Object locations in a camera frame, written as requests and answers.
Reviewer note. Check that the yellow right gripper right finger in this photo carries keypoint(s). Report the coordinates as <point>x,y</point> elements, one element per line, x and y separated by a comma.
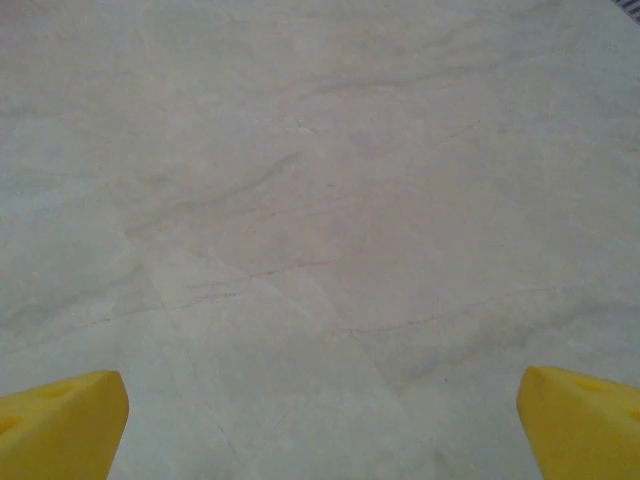
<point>585,430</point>

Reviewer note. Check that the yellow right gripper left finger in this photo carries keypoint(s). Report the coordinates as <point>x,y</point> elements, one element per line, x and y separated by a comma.
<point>60,430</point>

